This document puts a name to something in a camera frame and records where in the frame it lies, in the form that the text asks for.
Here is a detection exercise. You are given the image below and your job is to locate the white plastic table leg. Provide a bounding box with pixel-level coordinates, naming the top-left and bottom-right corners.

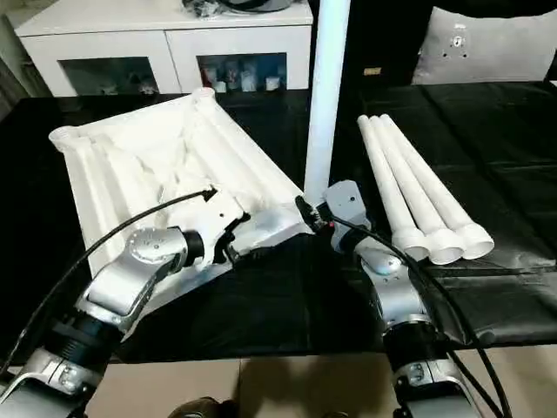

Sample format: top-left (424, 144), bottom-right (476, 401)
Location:
top-left (368, 115), bottom-right (466, 266)
top-left (357, 115), bottom-right (432, 262)
top-left (303, 0), bottom-right (352, 206)
top-left (379, 113), bottom-right (495, 260)

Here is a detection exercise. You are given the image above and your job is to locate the white plastic table top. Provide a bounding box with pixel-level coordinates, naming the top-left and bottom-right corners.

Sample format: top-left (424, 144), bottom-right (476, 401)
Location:
top-left (48, 87), bottom-right (316, 319)

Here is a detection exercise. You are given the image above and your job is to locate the black table mat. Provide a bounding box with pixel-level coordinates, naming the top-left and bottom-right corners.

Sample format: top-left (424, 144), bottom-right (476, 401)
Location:
top-left (0, 83), bottom-right (557, 362)

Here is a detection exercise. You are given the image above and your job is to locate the black robot foot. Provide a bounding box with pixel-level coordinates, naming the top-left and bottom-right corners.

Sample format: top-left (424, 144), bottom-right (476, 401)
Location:
top-left (170, 398), bottom-right (234, 418)

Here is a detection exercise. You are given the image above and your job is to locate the black tall cabinet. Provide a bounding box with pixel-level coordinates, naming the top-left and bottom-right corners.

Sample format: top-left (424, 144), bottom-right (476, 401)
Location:
top-left (344, 0), bottom-right (436, 88)

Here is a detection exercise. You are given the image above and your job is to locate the white glass-door cabinet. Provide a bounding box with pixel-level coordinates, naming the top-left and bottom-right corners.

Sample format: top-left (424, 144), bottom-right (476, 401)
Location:
top-left (13, 0), bottom-right (314, 97)

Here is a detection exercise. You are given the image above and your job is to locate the grey carry case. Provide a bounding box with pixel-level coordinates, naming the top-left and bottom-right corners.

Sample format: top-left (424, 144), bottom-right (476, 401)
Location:
top-left (183, 0), bottom-right (292, 17)

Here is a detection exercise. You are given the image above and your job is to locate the light grey cushion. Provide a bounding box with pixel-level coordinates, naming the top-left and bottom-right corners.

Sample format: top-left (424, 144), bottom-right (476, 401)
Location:
top-left (411, 7), bottom-right (557, 86)

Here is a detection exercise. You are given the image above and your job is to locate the grey curtain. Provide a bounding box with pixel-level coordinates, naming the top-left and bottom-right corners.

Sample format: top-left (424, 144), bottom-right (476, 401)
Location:
top-left (0, 35), bottom-right (27, 98)

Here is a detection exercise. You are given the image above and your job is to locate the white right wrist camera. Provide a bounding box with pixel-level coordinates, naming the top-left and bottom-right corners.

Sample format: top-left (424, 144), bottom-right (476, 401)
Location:
top-left (324, 180), bottom-right (371, 236)

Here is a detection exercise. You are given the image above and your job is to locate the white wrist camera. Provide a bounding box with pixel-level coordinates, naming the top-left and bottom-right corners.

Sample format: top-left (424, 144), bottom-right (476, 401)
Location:
top-left (324, 180), bottom-right (371, 236)
top-left (196, 187), bottom-right (249, 262)

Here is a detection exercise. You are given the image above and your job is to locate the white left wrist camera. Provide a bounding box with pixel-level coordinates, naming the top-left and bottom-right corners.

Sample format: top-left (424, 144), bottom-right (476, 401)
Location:
top-left (196, 187), bottom-right (249, 262)

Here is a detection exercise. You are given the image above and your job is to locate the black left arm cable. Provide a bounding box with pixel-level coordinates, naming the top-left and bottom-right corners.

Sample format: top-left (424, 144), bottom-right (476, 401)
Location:
top-left (0, 187), bottom-right (217, 367)

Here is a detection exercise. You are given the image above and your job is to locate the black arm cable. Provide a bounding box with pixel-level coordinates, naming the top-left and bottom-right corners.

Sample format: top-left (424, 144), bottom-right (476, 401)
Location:
top-left (0, 187), bottom-right (217, 367)
top-left (331, 218), bottom-right (514, 418)

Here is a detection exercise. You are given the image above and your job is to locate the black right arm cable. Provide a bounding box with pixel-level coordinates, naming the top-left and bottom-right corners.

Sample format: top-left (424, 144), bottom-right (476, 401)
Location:
top-left (331, 218), bottom-right (514, 418)

